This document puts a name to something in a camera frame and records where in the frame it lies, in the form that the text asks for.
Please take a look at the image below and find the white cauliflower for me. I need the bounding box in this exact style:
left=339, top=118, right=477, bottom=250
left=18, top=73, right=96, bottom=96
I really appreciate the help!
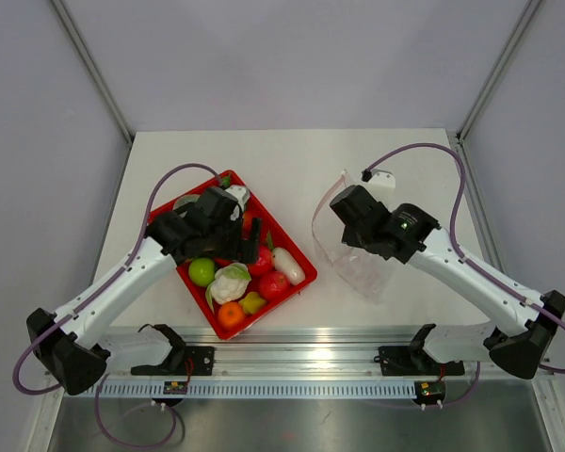
left=205, top=263, right=251, bottom=312

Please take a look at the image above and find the clear zip top bag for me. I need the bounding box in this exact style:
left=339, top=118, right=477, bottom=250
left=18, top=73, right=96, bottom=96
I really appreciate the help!
left=311, top=169, right=395, bottom=304

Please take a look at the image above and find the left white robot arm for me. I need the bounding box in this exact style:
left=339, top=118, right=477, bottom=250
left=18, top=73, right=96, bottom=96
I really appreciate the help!
left=26, top=185, right=261, bottom=396

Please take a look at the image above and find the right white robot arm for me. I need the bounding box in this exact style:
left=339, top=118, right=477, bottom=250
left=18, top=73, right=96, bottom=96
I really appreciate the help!
left=330, top=185, right=565, bottom=379

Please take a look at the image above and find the red tomato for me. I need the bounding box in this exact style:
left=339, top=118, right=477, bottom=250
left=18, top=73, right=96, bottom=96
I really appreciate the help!
left=248, top=245, right=273, bottom=277

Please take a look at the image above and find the red plastic tray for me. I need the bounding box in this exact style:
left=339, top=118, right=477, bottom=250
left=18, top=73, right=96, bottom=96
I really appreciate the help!
left=145, top=170, right=317, bottom=340

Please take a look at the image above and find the white radish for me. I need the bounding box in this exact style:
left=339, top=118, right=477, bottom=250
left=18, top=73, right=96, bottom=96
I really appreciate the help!
left=272, top=247, right=306, bottom=285

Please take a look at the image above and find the green apple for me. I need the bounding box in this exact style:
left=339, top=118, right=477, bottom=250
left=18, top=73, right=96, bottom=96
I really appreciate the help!
left=187, top=257, right=218, bottom=287

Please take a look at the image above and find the red apple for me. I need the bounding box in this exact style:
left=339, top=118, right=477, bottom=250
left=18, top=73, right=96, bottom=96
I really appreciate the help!
left=258, top=270, right=290, bottom=301

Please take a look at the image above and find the yellow starfruit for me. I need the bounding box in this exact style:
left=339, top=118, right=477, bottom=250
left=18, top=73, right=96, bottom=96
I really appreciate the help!
left=238, top=292, right=267, bottom=315

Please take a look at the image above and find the orange fruit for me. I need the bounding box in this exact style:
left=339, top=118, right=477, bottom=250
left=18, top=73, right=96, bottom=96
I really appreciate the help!
left=218, top=301, right=246, bottom=331

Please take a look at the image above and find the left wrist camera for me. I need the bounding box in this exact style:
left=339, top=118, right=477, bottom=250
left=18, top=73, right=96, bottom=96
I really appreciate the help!
left=226, top=185, right=250, bottom=221

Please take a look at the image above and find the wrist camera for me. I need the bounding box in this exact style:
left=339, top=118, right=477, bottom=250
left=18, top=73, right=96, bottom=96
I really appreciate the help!
left=362, top=169, right=396, bottom=191
left=226, top=185, right=250, bottom=221

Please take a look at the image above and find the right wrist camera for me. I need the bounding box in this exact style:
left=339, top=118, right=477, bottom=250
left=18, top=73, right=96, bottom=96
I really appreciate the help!
left=362, top=169, right=396, bottom=191

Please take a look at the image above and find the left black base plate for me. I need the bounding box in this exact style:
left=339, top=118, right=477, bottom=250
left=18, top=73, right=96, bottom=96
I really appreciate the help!
left=131, top=324, right=215, bottom=377

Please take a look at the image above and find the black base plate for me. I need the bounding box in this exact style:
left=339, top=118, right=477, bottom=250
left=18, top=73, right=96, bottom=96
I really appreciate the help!
left=131, top=324, right=215, bottom=377
left=373, top=323, right=465, bottom=378

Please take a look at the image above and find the aluminium mounting rail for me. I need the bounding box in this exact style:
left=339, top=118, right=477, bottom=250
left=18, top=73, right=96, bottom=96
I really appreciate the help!
left=44, top=327, right=555, bottom=382

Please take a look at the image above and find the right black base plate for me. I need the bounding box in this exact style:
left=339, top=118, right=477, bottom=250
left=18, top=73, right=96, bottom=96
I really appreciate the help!
left=373, top=323, right=465, bottom=378

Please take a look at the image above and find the white slotted cable duct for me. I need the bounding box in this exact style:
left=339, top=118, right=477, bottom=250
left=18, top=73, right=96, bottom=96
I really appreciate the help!
left=100, top=379, right=416, bottom=400

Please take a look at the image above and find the left aluminium frame post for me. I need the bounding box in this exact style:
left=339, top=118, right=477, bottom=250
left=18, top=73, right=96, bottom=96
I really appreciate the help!
left=48, top=0, right=136, bottom=149

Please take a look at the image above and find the aluminium frame post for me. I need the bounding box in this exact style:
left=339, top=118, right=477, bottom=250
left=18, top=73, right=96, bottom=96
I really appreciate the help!
left=456, top=0, right=545, bottom=146
left=48, top=0, right=136, bottom=149

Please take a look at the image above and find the right aluminium frame post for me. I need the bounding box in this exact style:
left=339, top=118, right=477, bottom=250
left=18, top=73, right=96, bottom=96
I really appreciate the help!
left=456, top=0, right=545, bottom=146

